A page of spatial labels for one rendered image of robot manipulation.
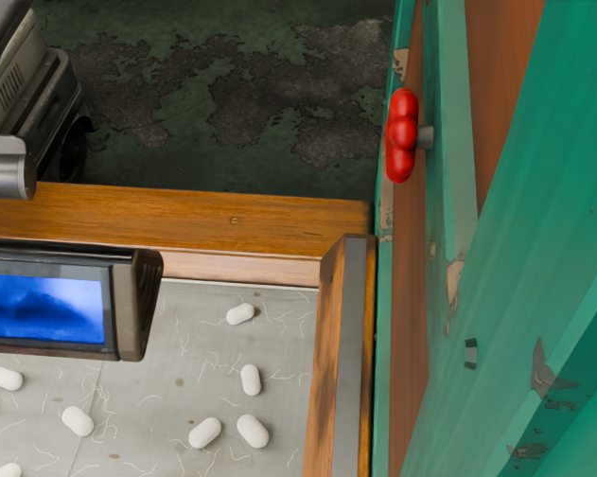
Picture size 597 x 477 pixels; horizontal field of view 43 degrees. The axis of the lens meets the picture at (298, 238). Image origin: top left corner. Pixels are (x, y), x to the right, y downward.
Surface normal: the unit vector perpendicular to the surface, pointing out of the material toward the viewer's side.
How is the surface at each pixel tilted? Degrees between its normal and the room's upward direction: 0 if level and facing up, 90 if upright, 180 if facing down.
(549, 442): 90
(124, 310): 58
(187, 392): 0
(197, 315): 0
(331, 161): 0
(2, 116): 90
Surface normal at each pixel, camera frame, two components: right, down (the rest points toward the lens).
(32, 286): -0.08, 0.38
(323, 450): -0.91, -0.29
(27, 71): 0.97, 0.18
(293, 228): -0.01, -0.58
